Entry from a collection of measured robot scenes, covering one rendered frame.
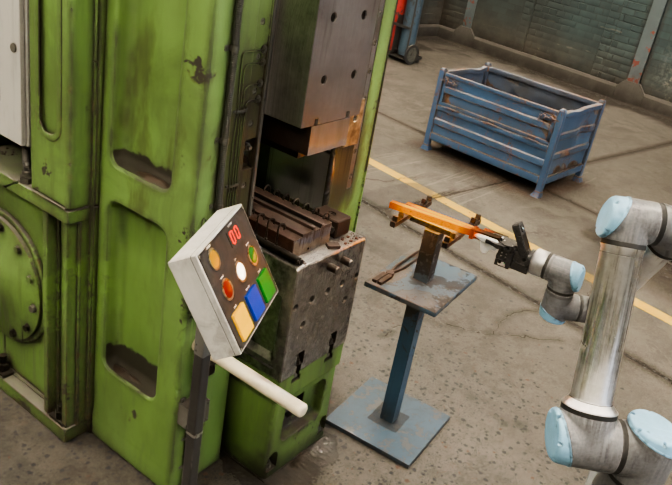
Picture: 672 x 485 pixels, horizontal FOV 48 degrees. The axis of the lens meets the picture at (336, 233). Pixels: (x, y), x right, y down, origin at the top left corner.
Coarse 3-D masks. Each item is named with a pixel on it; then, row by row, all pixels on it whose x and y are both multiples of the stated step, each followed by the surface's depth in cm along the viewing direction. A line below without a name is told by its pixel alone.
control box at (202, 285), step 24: (216, 216) 203; (240, 216) 204; (192, 240) 189; (216, 240) 188; (240, 240) 200; (168, 264) 179; (192, 264) 178; (264, 264) 211; (192, 288) 180; (216, 288) 182; (240, 288) 193; (192, 312) 183; (216, 312) 182; (264, 312) 203; (216, 336) 185
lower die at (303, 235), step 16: (256, 192) 265; (256, 208) 256; (272, 208) 256; (272, 224) 249; (288, 224) 248; (304, 224) 249; (272, 240) 246; (288, 240) 242; (304, 240) 245; (320, 240) 254
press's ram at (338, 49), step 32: (288, 0) 211; (320, 0) 204; (352, 0) 216; (288, 32) 214; (320, 32) 210; (352, 32) 222; (288, 64) 217; (320, 64) 216; (352, 64) 228; (288, 96) 220; (320, 96) 222; (352, 96) 235
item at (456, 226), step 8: (392, 208) 273; (400, 208) 271; (408, 208) 270; (416, 208) 271; (416, 216) 269; (424, 216) 267; (432, 216) 265; (440, 216) 266; (440, 224) 264; (448, 224) 263; (456, 224) 261; (464, 232) 260; (472, 232) 257; (480, 232) 257; (488, 232) 257
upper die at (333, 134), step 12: (264, 120) 234; (276, 120) 232; (336, 120) 233; (348, 120) 239; (264, 132) 236; (276, 132) 233; (288, 132) 230; (300, 132) 227; (312, 132) 225; (324, 132) 231; (336, 132) 236; (288, 144) 231; (300, 144) 228; (312, 144) 228; (324, 144) 233; (336, 144) 239
